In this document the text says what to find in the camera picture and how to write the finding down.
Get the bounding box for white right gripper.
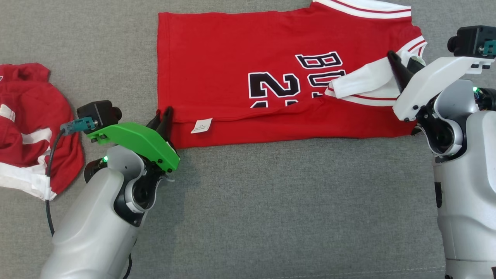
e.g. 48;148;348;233
387;50;495;122

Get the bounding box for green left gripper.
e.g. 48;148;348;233
86;107;181;173

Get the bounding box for red and white basketball jersey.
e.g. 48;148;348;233
157;0;428;149

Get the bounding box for red shorts with white stripes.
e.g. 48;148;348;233
0;63;85;201

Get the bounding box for left camera cable teal plug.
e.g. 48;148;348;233
45;117;97;237

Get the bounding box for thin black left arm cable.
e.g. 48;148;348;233
122;253;133;279

